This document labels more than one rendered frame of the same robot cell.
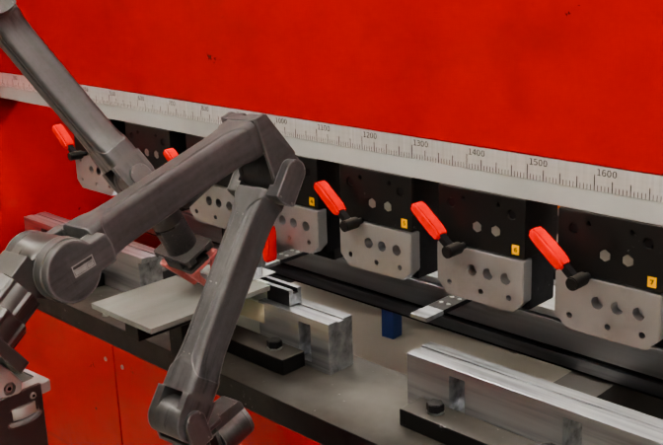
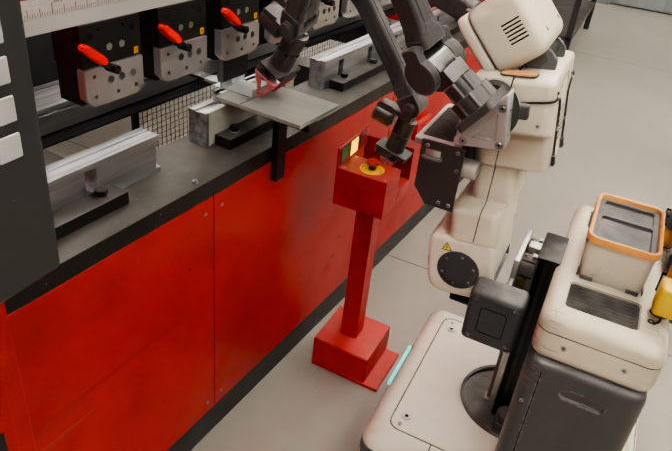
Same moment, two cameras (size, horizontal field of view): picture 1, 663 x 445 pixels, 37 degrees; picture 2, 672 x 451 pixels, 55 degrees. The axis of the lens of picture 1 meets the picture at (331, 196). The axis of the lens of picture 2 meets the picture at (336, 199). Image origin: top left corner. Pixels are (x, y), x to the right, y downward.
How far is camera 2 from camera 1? 2.63 m
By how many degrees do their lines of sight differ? 96
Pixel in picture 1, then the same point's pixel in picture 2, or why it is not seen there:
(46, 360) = (127, 292)
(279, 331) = not seen: hidden behind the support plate
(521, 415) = (358, 57)
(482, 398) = (348, 60)
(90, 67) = not seen: outside the picture
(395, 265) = (332, 16)
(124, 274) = (138, 164)
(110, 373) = (208, 222)
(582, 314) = not seen: outside the picture
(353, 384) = not seen: hidden behind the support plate
